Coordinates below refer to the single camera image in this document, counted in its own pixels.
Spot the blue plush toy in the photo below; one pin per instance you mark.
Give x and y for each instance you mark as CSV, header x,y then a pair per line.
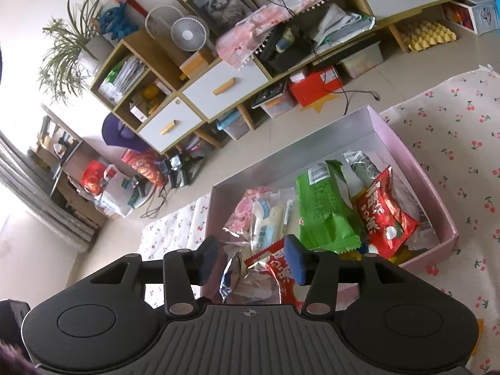
x,y
115,21

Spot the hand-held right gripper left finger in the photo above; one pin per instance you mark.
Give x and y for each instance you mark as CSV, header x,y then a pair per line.
x,y
209,259

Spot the red gift bag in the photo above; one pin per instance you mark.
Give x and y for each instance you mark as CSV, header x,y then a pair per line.
x,y
92,177

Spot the clear storage bin blue lid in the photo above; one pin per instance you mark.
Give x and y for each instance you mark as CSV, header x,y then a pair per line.
x,y
234,125

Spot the pink floral snack packet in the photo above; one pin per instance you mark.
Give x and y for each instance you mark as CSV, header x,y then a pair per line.
x,y
246,211

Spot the white shopping bag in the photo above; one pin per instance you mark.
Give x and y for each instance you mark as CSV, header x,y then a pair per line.
x,y
115,193

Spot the small wooden box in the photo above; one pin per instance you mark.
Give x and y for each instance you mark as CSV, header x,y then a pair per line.
x,y
197,64

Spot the clear storage bin dark lid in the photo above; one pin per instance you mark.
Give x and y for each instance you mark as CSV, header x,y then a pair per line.
x,y
273,103

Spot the small white fan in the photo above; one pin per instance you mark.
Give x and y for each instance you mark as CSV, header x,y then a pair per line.
x,y
189,33

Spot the white bread packet blue label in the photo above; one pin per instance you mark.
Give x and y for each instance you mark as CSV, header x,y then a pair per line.
x,y
267,222

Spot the wooden cabinet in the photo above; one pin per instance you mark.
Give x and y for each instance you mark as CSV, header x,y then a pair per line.
x,y
273,74

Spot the pink cardboard box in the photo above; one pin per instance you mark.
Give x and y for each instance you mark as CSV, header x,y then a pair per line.
x,y
422,259

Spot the blue triangle print snack packet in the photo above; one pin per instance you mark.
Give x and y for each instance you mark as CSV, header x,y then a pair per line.
x,y
230,277

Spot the yellow egg carton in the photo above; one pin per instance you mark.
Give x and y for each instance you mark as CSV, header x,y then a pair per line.
x,y
427,35

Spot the yellow snack packet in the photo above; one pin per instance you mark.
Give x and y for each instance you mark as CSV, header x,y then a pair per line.
x,y
402,256

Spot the black box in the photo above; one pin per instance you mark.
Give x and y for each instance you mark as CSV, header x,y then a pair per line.
x,y
283,52

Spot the framed animal picture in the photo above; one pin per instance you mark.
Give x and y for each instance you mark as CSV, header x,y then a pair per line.
x,y
220,0

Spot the red foil snack packet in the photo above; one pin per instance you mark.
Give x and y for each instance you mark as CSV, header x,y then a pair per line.
x,y
384,218
273,265

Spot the white printed box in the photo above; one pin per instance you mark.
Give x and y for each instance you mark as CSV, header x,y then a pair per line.
x,y
474,13

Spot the round white fan guard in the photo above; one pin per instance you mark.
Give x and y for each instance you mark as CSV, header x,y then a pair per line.
x,y
158,21

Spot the black tripod devices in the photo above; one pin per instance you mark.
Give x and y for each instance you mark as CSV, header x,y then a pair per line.
x,y
177,170

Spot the side table with clutter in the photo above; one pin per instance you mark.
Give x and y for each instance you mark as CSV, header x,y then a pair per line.
x,y
54,144

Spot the red cardboard box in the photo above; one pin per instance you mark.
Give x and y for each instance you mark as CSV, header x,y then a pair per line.
x,y
314,86

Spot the potted green plant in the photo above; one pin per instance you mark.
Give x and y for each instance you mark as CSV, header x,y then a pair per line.
x,y
74,47

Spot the purple cap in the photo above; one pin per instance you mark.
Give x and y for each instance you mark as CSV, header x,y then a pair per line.
x,y
121,132

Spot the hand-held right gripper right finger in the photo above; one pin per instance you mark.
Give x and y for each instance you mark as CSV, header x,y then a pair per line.
x,y
295,259

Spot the red printed bag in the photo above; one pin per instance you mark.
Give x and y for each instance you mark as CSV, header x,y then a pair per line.
x,y
144,166

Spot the white green snack packet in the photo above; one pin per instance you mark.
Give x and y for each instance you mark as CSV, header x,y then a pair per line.
x,y
361,166

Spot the stack of white bags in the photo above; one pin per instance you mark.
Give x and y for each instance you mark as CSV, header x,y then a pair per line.
x,y
340,27

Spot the pink printed cloth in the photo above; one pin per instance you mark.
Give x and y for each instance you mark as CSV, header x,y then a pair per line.
x,y
250,35

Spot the grey curtain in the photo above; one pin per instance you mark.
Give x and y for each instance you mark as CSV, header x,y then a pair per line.
x,y
35,203

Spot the cherry print tablecloth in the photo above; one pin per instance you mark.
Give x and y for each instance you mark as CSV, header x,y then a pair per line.
x,y
461,144

